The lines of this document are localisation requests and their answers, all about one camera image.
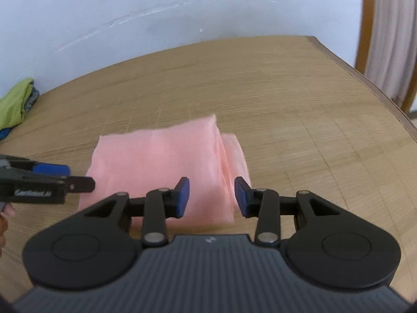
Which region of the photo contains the green folded garment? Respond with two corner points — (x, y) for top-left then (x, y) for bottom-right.
(0, 78), (34, 129)

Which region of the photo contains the grey folded garment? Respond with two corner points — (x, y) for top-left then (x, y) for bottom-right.
(23, 87), (40, 115)

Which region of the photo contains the blue folded garment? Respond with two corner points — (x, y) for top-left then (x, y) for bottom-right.
(0, 128), (13, 140)

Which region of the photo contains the wooden door frame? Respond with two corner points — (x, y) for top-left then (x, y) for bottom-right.
(355, 0), (416, 113)

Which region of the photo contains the pink sheer fabric sheet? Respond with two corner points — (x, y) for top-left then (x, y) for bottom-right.
(78, 115), (250, 229)

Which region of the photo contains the person's left hand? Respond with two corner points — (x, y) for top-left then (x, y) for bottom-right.
(0, 203), (16, 256)

